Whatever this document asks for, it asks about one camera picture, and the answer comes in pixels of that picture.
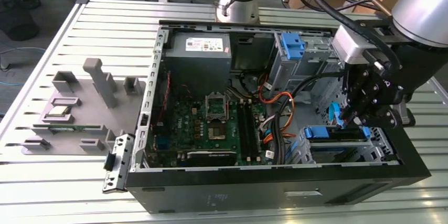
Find black mesh waste bin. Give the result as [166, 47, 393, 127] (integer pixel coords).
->
[0, 0, 42, 41]

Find metal card retention bracket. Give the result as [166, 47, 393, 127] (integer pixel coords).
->
[101, 133, 136, 193]

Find orange wire bundle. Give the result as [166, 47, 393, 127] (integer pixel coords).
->
[257, 76, 298, 146]

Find grey power supply unit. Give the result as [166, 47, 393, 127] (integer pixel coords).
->
[162, 31, 232, 96]

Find black RAM slot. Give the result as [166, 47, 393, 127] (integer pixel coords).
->
[246, 99, 261, 162]
[236, 99, 249, 161]

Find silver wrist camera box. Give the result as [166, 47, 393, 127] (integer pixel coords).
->
[330, 24, 377, 65]

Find hard disk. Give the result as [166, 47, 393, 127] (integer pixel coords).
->
[302, 125, 372, 163]

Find blue plastic drive latch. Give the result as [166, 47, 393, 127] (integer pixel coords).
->
[278, 32, 304, 61]

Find thin red wire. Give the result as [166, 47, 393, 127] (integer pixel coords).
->
[156, 70, 172, 127]

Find blue data wire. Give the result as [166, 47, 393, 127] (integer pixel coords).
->
[328, 102, 345, 130]

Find metal socket cover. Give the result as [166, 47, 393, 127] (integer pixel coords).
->
[204, 92, 230, 123]

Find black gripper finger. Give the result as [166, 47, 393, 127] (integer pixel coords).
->
[338, 62, 381, 130]
[352, 104, 417, 130]

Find green motherboard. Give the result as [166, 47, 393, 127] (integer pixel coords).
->
[148, 91, 277, 168]

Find silver CPU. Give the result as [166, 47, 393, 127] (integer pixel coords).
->
[48, 105, 73, 116]

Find blue floor cable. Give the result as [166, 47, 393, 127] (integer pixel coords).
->
[0, 47, 46, 88]

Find metal drive cage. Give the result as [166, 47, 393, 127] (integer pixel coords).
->
[269, 32, 348, 93]

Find green RAM stick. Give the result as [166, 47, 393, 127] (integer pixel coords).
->
[46, 125, 88, 132]

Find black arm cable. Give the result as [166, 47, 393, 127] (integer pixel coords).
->
[293, 0, 401, 71]

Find black graphics card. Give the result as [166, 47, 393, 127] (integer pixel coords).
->
[176, 150, 237, 167]

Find CPU socket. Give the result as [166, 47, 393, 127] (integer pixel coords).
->
[206, 125, 228, 141]

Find thick black cable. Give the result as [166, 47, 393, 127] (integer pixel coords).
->
[272, 69, 346, 166]

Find black open PC case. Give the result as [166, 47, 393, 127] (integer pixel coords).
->
[101, 19, 430, 214]

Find grey parts rack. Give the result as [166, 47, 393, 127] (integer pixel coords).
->
[20, 58, 146, 156]

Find metal disk bay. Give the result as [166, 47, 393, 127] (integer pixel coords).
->
[298, 124, 396, 164]

